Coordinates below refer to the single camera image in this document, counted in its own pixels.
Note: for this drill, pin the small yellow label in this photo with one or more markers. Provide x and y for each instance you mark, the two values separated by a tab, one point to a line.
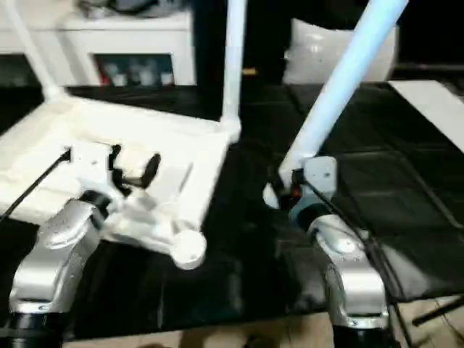
248	71

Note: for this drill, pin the grey printed cushion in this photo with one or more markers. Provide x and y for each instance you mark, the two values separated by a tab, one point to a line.
308	54

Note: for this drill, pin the white flat sheet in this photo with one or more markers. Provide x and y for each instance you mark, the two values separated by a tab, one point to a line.
431	101

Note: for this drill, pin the white plastic table top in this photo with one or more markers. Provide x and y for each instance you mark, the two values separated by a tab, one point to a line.
174	145

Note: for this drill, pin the white glass-door cabinet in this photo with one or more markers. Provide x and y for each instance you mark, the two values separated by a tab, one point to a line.
127	36

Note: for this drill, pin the white plastic table leg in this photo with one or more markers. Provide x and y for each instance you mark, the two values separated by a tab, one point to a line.
36	54
233	54
337	90

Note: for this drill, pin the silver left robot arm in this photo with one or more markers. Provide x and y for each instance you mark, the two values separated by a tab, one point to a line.
54	246

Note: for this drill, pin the black work mat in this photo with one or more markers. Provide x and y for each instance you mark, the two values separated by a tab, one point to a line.
380	163

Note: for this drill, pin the black work table leg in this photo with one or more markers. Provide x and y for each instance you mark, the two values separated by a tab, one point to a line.
438	310

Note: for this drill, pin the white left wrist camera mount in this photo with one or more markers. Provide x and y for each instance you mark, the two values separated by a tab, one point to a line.
90	159

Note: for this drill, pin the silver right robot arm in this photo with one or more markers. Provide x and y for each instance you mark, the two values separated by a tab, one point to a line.
348	261

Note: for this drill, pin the black tall furniture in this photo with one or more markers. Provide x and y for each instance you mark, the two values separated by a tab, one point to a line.
261	36

